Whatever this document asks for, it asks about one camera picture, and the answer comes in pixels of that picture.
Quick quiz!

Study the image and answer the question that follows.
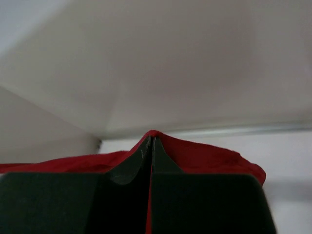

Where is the dark red t shirt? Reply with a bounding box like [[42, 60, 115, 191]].
[[0, 131, 266, 234]]

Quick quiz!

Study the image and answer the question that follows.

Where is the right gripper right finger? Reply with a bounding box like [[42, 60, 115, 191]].
[[151, 138, 276, 234]]

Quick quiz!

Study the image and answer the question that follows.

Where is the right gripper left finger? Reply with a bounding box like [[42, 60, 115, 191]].
[[0, 137, 152, 234]]

